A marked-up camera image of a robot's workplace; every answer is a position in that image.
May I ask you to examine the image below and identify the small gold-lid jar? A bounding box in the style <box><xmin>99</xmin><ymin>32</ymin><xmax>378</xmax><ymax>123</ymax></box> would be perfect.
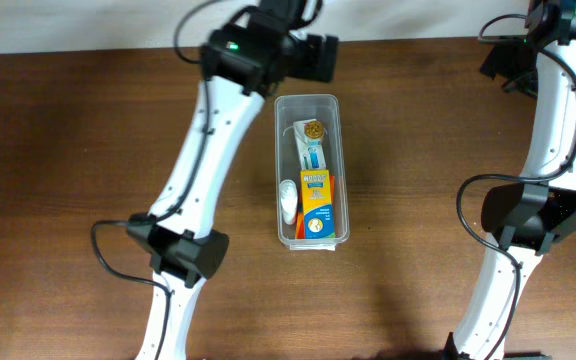
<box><xmin>304</xmin><ymin>119</ymin><xmax>325</xmax><ymax>141</ymax></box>

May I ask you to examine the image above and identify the white Panadol box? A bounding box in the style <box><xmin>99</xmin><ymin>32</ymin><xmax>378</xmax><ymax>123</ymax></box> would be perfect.
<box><xmin>293</xmin><ymin>119</ymin><xmax>327</xmax><ymax>171</ymax></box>

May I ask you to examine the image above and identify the white lotion bottle clear cap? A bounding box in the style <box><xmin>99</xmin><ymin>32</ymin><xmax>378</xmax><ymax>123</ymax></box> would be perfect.
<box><xmin>279</xmin><ymin>179</ymin><xmax>299</xmax><ymax>225</ymax></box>

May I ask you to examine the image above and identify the yellow Woods medicine box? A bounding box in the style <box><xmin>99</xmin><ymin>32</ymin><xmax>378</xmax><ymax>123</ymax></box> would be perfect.
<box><xmin>300</xmin><ymin>170</ymin><xmax>335</xmax><ymax>239</ymax></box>

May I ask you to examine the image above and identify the orange medicine box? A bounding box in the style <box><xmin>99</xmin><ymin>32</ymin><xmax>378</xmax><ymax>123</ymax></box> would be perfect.
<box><xmin>295</xmin><ymin>176</ymin><xmax>335</xmax><ymax>240</ymax></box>

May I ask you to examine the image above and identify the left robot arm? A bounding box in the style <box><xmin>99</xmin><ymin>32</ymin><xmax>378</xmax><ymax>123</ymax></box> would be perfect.
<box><xmin>126</xmin><ymin>0</ymin><xmax>339</xmax><ymax>359</ymax></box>

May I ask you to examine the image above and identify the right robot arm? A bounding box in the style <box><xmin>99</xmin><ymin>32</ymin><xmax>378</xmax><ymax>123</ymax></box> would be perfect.
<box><xmin>440</xmin><ymin>0</ymin><xmax>576</xmax><ymax>359</ymax></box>

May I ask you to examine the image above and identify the clear plastic container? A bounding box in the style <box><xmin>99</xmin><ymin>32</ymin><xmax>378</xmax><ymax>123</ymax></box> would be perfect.
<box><xmin>275</xmin><ymin>94</ymin><xmax>350</xmax><ymax>251</ymax></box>

